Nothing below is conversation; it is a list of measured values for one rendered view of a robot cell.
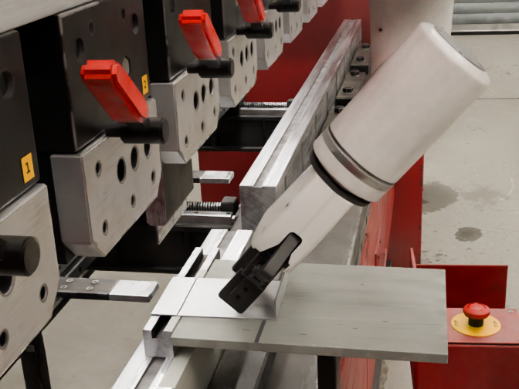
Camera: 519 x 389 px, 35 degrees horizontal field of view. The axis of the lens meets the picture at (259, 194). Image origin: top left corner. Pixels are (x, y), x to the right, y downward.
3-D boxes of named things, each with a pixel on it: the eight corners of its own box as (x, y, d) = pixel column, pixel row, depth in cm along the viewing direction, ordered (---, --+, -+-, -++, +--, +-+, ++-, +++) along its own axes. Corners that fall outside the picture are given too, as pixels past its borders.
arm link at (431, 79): (335, 110, 83) (323, 136, 74) (425, 8, 78) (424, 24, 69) (398, 164, 83) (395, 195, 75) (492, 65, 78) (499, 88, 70)
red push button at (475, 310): (491, 335, 121) (492, 313, 120) (463, 334, 122) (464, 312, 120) (486, 321, 125) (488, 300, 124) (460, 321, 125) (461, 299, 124)
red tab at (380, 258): (383, 282, 188) (384, 254, 186) (374, 282, 188) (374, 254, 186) (387, 255, 202) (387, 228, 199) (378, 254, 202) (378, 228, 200)
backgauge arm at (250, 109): (303, 153, 219) (302, 101, 214) (78, 149, 231) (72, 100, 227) (308, 143, 226) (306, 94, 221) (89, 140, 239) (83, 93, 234)
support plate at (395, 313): (447, 364, 75) (448, 354, 75) (171, 346, 80) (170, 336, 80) (445, 277, 92) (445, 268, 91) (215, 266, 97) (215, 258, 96)
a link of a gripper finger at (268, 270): (307, 206, 80) (278, 234, 84) (277, 256, 75) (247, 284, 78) (317, 214, 80) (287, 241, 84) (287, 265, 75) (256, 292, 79)
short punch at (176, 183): (168, 245, 81) (160, 152, 78) (149, 244, 81) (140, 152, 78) (195, 208, 90) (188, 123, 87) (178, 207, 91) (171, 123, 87)
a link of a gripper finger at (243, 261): (273, 216, 89) (236, 257, 92) (268, 227, 86) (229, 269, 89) (296, 235, 89) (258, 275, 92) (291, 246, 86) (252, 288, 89)
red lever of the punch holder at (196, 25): (210, 4, 65) (235, 63, 74) (161, 5, 66) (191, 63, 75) (208, 24, 65) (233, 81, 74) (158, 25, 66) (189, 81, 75)
